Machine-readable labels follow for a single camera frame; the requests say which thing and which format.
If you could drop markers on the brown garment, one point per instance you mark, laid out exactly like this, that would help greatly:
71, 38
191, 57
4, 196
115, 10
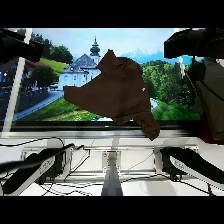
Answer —
116, 90

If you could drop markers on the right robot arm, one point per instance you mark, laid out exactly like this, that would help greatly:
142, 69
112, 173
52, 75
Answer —
196, 163

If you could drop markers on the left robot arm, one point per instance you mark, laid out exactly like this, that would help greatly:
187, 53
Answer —
30, 166

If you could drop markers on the grey garment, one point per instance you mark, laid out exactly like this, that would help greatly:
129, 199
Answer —
213, 100

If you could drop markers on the silver frame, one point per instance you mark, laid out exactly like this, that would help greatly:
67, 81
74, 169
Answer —
111, 181

